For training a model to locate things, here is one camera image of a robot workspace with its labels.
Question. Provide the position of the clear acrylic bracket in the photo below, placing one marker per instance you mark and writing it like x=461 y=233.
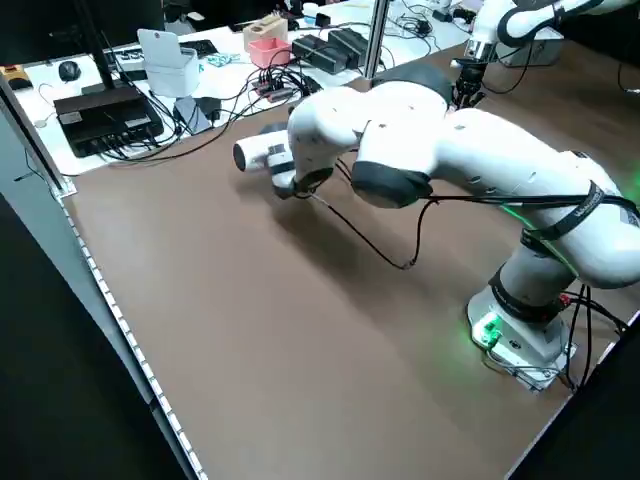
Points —
x=64 y=186

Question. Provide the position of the pink plastic box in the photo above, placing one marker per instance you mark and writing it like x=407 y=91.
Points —
x=270 y=52

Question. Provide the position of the wooden holder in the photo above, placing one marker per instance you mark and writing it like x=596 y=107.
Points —
x=265 y=30

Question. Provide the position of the black power brick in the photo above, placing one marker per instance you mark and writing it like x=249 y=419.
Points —
x=350 y=45
x=317 y=52

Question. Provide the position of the small black box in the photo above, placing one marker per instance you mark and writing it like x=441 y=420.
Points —
x=323 y=20

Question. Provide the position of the white led strip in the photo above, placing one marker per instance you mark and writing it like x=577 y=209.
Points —
x=125 y=325

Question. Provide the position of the small white disc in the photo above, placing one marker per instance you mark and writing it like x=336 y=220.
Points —
x=41 y=123

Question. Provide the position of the white storage box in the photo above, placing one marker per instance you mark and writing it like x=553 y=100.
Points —
x=167 y=70

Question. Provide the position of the yellow black tool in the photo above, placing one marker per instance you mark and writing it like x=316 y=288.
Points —
x=14 y=77

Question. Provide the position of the black flat pad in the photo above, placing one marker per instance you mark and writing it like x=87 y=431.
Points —
x=199 y=47

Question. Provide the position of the black power adapter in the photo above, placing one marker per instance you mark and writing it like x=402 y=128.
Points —
x=210 y=107

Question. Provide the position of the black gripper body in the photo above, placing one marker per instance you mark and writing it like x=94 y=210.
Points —
x=472 y=70
x=274 y=129

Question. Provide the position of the black electronics box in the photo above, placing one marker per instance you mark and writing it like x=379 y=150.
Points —
x=100 y=120

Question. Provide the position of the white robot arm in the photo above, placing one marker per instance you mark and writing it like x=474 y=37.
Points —
x=487 y=22
x=500 y=150

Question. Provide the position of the aluminium post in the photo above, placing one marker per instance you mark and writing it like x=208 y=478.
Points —
x=376 y=45

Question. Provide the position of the teal patterned packet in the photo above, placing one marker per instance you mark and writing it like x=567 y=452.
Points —
x=222 y=59

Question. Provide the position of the black monitor stand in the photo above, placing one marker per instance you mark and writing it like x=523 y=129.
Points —
x=102 y=55

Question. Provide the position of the black computer mouse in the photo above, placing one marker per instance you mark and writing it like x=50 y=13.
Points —
x=69 y=70

